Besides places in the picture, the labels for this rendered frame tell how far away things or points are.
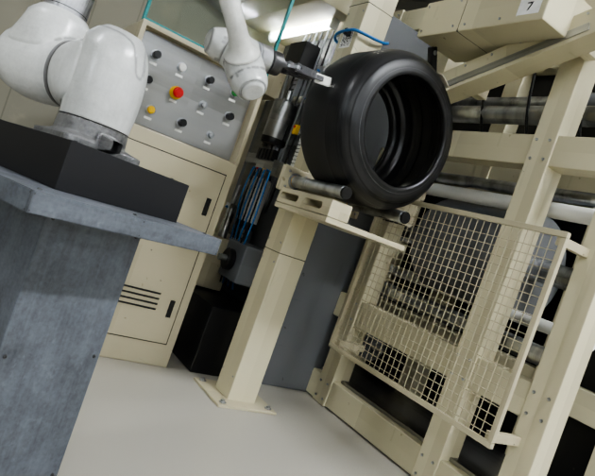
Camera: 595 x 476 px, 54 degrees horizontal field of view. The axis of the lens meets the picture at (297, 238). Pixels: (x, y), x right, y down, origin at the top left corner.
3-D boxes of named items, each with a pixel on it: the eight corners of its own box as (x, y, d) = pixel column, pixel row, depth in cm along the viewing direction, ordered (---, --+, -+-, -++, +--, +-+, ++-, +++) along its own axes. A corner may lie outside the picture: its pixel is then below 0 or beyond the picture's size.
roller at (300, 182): (298, 174, 223) (300, 186, 224) (289, 177, 221) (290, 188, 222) (351, 185, 194) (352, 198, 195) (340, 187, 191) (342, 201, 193)
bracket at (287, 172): (274, 187, 222) (283, 163, 221) (352, 218, 243) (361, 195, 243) (279, 189, 219) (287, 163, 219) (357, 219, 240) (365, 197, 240)
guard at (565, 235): (328, 346, 252) (382, 193, 251) (331, 346, 253) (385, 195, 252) (488, 449, 177) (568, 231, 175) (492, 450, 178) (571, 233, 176)
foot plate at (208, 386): (193, 379, 242) (195, 374, 242) (247, 387, 256) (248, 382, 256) (217, 407, 219) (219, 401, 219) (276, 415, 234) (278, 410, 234)
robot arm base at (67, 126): (73, 141, 114) (82, 114, 114) (29, 129, 129) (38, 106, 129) (150, 170, 128) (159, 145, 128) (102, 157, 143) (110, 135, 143)
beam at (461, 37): (414, 37, 239) (427, 2, 239) (454, 63, 253) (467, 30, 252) (541, 18, 187) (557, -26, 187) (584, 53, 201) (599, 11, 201)
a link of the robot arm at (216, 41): (241, 61, 187) (250, 83, 178) (195, 46, 179) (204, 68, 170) (255, 31, 181) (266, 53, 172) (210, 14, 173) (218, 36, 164)
